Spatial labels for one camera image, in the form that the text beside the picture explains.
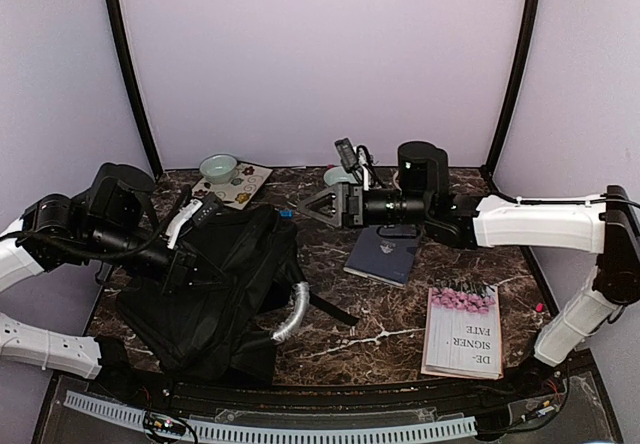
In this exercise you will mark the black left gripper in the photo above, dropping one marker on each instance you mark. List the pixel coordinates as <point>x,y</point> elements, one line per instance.
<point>181,273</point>

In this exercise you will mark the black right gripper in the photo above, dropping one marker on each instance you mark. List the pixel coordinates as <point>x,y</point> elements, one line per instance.
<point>348,206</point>

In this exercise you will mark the black student backpack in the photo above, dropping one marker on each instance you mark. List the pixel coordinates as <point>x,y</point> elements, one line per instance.
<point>210,335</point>

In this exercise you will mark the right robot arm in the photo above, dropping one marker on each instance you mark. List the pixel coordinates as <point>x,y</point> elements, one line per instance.
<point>605,225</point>

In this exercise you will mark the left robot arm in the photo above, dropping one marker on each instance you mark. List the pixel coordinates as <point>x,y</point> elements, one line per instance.
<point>113,222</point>

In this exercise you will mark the pale green bowl centre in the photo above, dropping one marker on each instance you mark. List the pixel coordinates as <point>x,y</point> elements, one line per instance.
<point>336,175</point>

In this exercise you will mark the dark blue wrapped book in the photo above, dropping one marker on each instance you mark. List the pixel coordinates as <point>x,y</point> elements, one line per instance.
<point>384,253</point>

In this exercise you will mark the floral square plate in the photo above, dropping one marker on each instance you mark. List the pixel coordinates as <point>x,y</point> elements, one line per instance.
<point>246,181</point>

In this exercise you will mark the pale green bowl on plate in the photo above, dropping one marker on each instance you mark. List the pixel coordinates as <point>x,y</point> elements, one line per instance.
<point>218,169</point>

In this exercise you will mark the white book with pink flowers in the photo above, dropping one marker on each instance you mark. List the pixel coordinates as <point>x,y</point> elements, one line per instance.
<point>463,333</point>

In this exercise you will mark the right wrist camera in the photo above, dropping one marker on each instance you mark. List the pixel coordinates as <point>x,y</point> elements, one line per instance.
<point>356,161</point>

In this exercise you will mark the white slotted cable duct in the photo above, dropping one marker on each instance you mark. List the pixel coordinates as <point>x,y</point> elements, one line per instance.
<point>234,426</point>

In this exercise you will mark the black right frame post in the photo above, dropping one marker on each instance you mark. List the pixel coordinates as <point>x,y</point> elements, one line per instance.
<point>519,62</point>

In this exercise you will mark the black frame post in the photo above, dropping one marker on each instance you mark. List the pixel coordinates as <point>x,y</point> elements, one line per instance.
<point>128,73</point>
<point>519,62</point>

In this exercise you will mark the black left frame post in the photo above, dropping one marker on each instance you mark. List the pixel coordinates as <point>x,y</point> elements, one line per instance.
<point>128,73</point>

